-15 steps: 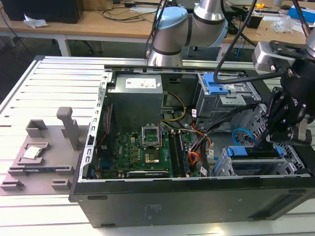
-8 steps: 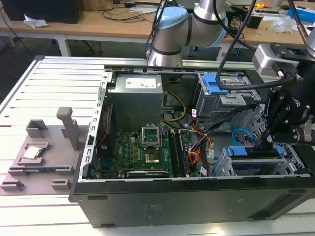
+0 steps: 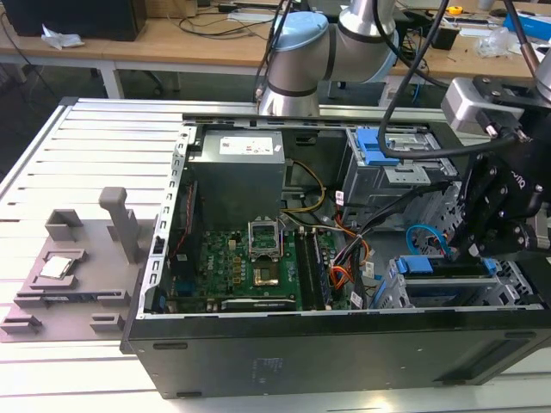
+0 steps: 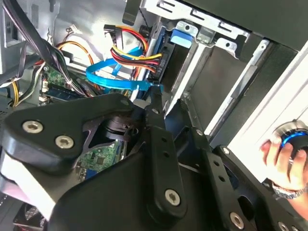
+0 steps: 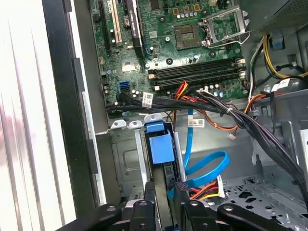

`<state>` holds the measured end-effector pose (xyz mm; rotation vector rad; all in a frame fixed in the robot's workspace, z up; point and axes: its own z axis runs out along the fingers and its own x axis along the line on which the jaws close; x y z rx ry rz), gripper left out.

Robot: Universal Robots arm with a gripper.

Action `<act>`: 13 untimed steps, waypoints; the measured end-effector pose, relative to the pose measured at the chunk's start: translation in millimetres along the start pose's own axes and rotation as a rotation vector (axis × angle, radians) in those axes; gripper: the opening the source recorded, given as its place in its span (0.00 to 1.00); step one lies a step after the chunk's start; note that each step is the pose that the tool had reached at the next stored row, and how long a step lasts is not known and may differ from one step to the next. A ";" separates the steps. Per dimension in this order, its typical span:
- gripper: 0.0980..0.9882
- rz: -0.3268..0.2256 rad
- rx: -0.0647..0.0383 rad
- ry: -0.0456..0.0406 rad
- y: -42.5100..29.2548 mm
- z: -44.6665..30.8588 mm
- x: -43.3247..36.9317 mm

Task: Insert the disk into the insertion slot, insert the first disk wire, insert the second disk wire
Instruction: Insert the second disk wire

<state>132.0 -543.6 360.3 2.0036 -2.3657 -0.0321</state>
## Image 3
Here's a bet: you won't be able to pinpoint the silver CPU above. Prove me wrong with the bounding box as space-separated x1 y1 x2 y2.
38 256 75 280

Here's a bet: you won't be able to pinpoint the clear plastic bag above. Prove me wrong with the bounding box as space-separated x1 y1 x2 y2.
479 26 525 58

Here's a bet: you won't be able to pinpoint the black disk power wire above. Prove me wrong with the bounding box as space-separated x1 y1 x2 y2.
355 182 460 242

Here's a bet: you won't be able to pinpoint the hard disk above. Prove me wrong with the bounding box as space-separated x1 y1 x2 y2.
398 256 497 279

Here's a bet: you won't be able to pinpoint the green motherboard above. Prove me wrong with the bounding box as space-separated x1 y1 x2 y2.
167 227 348 313

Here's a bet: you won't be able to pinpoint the large black box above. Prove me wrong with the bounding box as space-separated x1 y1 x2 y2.
2 0 148 42

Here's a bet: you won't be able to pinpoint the brown square chipset chip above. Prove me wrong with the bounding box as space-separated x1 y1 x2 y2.
252 266 282 288

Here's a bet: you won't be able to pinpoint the silver metal drive cage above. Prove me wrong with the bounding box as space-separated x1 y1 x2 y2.
344 127 460 208

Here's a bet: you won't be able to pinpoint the silver metal disk bay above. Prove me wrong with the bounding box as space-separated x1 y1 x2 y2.
385 182 542 311

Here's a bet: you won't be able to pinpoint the dark RAM stick with label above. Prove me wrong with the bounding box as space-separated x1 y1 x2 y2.
40 293 94 303

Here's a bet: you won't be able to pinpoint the blue plastic drive bracket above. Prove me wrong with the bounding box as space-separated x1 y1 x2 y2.
356 127 400 167

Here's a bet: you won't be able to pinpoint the grey power supply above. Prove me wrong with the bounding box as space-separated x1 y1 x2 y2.
189 131 286 216

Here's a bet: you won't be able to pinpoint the grey parts rack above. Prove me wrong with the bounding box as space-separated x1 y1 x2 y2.
0 186 157 342

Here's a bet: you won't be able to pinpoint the black PC case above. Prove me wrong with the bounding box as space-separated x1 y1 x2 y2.
119 112 551 400

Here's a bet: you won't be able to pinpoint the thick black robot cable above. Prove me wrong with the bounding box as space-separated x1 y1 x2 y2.
377 0 517 161

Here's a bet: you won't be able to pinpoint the black graphics card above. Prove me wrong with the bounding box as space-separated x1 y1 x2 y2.
220 296 299 313

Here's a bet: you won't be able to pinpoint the yellow and black wires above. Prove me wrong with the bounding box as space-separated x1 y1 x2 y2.
282 159 327 215

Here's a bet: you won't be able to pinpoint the metal socket cover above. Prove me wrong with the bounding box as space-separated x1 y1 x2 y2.
248 217 282 262

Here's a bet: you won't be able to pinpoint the CPU socket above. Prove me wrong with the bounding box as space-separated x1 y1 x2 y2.
249 219 281 262

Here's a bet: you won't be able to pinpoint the crumpled white paper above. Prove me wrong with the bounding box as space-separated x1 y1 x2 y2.
40 23 86 49

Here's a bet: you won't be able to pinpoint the blue cardboard box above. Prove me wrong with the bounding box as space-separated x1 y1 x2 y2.
502 10 551 43

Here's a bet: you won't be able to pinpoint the black RAM stick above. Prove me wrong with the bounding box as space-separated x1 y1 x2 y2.
310 230 332 311

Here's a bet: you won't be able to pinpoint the small black box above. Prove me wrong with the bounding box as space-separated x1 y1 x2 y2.
430 25 460 51

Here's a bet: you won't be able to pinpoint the blue disk wire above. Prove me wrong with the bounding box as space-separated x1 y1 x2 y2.
405 222 452 264

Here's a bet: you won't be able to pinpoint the wooden desk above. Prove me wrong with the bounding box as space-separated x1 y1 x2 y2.
0 10 276 101
387 3 551 83

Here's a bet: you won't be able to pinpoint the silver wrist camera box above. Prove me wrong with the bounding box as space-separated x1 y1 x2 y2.
441 76 525 137

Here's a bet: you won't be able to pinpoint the coloured power wire bundle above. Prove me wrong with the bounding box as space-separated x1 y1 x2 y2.
329 231 378 311

